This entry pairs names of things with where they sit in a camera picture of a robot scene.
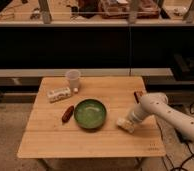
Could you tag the white sponge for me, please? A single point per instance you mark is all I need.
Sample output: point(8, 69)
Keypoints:
point(125, 124)

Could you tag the translucent plastic cup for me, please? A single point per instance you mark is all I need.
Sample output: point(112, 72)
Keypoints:
point(73, 78)

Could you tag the wooden folding table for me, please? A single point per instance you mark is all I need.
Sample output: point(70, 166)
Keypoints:
point(46, 136)

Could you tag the green ceramic bowl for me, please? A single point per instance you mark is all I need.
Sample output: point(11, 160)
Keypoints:
point(90, 114)

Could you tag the grey metal shelf rail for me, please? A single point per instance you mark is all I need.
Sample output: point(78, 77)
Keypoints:
point(32, 77)

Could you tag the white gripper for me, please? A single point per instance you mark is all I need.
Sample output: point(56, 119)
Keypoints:
point(136, 114)

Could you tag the white rectangular packet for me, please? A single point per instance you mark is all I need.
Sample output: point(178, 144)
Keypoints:
point(58, 94)

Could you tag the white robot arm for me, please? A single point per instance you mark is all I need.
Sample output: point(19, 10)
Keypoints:
point(157, 104)

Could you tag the brown sausage toy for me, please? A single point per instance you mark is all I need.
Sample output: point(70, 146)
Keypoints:
point(67, 115)

